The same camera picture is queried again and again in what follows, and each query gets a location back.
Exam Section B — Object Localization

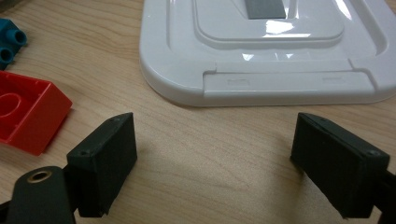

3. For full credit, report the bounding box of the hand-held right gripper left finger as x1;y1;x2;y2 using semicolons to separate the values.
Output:
65;112;138;218

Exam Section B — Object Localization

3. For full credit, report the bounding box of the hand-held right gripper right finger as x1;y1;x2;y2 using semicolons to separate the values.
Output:
290;112;391;219

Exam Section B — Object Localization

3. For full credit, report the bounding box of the red toy block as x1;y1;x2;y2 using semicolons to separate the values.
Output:
0;70;74;157

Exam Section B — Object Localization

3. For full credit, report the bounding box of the white plastic container lid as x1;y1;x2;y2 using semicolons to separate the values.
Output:
138;0;396;107

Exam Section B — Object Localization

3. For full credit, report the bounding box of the blue toy block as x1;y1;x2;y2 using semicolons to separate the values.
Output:
0;18;28;71

